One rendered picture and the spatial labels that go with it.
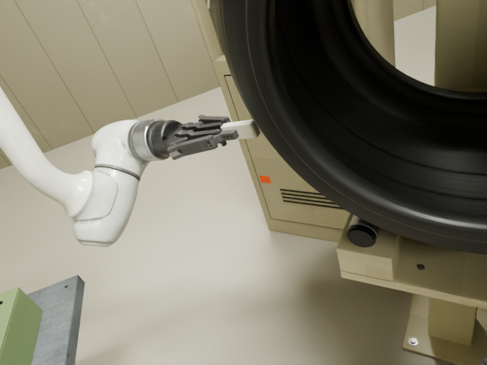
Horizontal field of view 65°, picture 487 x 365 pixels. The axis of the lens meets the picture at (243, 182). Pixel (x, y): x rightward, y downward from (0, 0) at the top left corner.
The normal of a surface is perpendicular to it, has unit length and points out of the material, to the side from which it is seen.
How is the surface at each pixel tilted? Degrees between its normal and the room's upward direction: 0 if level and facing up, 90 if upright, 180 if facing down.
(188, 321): 0
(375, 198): 29
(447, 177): 7
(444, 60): 90
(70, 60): 90
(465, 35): 90
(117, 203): 73
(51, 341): 0
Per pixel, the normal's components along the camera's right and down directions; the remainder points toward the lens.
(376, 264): -0.44, 0.65
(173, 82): 0.24, 0.54
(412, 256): -0.27, -0.76
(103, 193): 0.64, -0.17
